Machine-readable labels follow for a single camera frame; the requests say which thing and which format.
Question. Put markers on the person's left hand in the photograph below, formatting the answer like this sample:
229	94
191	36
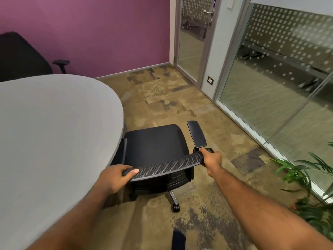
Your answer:
112	179

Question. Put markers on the person's right hand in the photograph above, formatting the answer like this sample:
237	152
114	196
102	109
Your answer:
213	162

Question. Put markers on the black perforated-back office chair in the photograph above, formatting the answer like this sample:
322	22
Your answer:
156	145

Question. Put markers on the person's left forearm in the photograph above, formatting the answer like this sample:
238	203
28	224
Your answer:
70	221

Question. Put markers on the person's right forearm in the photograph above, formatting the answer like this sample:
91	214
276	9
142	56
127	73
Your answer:
260	213

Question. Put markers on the grey meeting table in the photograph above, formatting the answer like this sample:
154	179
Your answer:
52	143

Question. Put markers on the green potted plant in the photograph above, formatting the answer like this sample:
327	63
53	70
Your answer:
296	171

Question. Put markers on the dark blue right shoe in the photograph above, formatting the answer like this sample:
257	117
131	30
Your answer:
178	240

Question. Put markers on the dotted glass partition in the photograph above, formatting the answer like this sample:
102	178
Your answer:
273	75

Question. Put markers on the glass door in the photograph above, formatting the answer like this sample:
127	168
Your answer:
187	54

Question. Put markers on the small wall socket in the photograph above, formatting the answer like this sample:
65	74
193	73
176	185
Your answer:
210	80

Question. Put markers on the white light switch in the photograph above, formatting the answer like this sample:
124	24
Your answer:
230	3

